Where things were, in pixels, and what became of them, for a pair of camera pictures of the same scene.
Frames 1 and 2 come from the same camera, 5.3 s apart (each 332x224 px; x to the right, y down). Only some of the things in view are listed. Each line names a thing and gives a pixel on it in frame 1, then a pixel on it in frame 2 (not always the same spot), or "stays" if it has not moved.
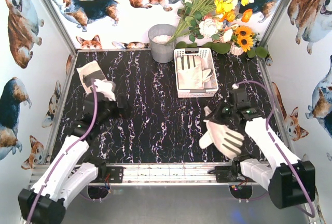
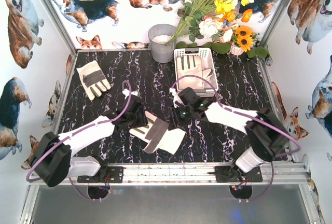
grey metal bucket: x=158 y=35 stays
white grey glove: x=190 y=72 stays
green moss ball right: x=261 y=52 stays
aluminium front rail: x=194 y=173 stays
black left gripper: x=120 y=102 → x=140 y=116
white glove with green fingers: x=208 y=77 stays
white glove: x=225 y=139 → x=157 y=134
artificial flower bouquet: x=212 y=5 stays
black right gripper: x=218 y=113 → x=174 y=117
